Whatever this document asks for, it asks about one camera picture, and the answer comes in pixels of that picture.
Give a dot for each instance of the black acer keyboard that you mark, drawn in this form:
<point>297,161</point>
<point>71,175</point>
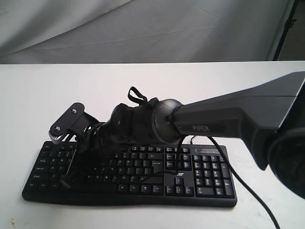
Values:
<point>141,175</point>

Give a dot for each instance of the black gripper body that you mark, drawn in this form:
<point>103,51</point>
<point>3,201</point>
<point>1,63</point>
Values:
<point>98,145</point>

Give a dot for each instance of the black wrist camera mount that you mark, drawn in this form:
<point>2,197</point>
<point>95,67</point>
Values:
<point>73,122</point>

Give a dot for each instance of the grey backdrop cloth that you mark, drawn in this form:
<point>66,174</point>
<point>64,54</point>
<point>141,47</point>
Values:
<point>140,31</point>

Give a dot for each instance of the black stand pole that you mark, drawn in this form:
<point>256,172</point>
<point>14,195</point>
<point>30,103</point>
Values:
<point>289,23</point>

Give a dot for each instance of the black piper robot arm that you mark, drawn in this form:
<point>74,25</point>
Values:
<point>269,119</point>

